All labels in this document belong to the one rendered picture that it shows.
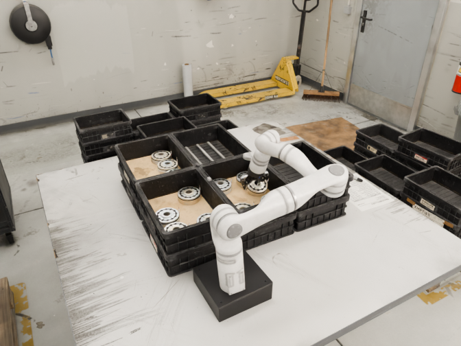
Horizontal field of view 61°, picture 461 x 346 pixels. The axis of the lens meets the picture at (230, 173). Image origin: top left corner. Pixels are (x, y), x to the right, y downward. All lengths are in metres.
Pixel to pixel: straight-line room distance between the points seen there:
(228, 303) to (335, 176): 0.57
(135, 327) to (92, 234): 0.57
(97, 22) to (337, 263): 3.77
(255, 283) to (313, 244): 0.42
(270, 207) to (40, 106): 3.88
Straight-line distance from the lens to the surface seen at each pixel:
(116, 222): 1.95
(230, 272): 1.38
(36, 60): 4.73
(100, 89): 4.91
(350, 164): 3.32
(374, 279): 1.70
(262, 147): 1.54
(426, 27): 4.48
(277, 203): 1.29
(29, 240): 3.18
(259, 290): 1.47
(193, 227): 1.49
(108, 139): 3.24
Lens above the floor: 1.86
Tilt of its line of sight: 31 degrees down
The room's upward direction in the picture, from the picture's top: straight up
